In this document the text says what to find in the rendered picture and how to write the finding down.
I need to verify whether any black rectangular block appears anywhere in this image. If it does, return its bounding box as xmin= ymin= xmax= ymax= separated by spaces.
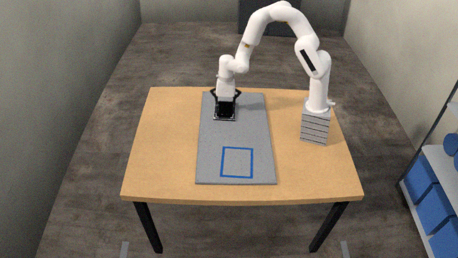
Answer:
xmin=216 ymin=101 xmax=233 ymax=117

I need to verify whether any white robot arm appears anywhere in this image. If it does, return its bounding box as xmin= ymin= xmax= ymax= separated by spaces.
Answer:
xmin=216 ymin=1 xmax=335 ymax=114

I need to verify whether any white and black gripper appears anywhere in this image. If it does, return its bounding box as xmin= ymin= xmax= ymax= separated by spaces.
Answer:
xmin=210 ymin=79 xmax=242 ymax=105

